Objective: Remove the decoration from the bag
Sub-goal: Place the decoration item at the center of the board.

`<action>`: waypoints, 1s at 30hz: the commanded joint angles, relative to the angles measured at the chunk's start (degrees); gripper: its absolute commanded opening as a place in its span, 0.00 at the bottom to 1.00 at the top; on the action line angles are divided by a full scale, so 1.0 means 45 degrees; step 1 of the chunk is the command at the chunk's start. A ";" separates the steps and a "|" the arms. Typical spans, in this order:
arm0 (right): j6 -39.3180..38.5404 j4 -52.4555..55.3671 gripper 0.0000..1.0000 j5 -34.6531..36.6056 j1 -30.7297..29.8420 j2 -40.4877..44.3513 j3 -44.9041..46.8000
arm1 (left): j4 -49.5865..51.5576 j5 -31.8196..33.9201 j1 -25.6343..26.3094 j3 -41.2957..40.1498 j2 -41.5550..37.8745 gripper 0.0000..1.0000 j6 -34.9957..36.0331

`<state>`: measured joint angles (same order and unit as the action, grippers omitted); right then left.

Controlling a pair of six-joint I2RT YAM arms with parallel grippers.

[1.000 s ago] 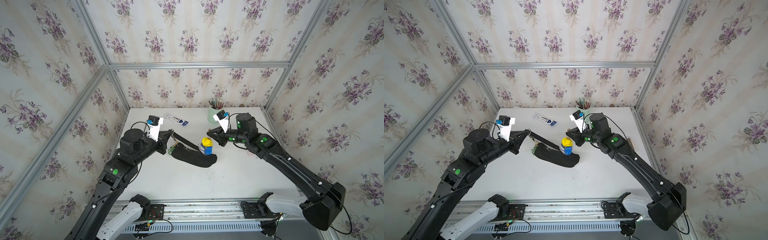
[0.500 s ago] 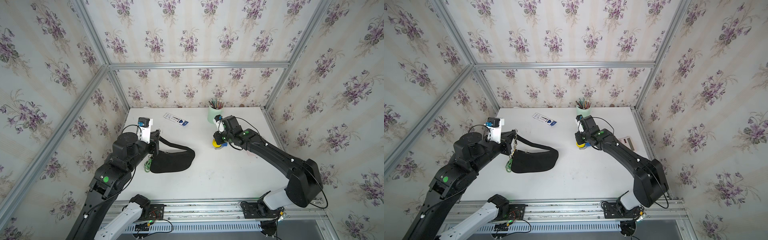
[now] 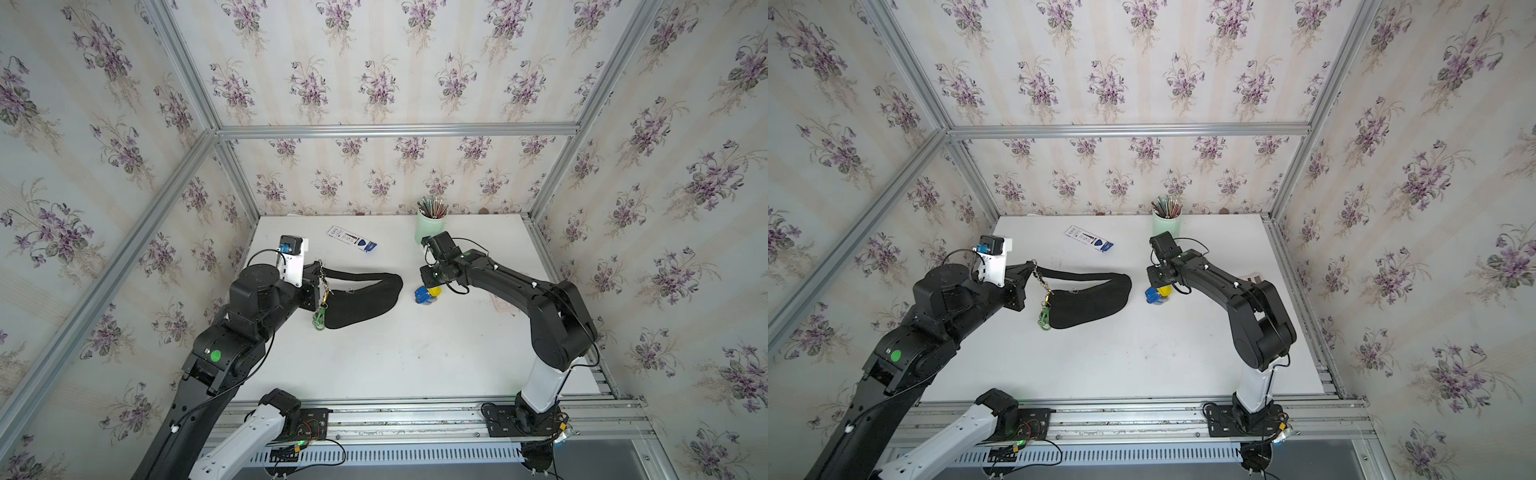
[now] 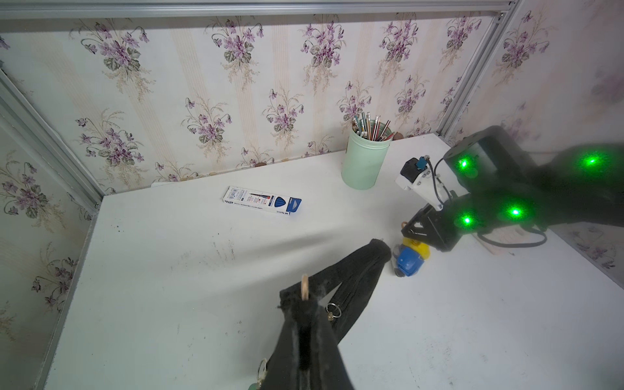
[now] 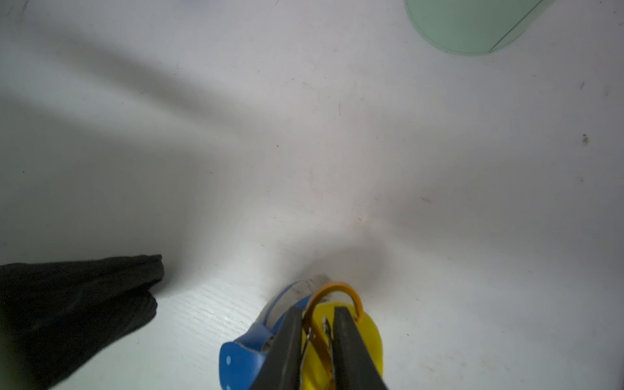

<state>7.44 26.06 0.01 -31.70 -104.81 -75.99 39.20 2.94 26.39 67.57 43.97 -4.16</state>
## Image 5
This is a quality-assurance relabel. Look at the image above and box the yellow blue plush keychain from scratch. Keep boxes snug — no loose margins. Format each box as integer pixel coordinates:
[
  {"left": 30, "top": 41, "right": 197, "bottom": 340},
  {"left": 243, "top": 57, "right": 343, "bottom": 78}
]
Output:
[{"left": 219, "top": 274, "right": 384, "bottom": 389}]

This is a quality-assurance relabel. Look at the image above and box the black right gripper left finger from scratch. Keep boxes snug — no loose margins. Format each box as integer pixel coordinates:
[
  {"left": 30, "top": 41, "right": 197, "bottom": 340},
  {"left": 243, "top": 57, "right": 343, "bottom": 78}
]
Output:
[{"left": 250, "top": 307, "right": 303, "bottom": 390}]

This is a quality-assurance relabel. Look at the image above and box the green pencil cup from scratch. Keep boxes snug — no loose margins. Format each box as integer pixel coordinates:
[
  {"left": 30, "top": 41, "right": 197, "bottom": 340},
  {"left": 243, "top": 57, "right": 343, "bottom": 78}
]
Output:
[{"left": 405, "top": 0, "right": 553, "bottom": 55}]

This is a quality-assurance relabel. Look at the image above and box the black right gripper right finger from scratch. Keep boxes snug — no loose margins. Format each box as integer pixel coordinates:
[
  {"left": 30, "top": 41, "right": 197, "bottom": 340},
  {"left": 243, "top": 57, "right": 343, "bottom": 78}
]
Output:
[{"left": 332, "top": 306, "right": 388, "bottom": 390}]

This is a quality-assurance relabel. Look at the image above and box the black knitted shoulder bag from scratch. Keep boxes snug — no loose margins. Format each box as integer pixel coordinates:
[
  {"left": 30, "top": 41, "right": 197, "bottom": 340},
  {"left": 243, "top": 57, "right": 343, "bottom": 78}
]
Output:
[{"left": 1, "top": 254, "right": 164, "bottom": 389}]

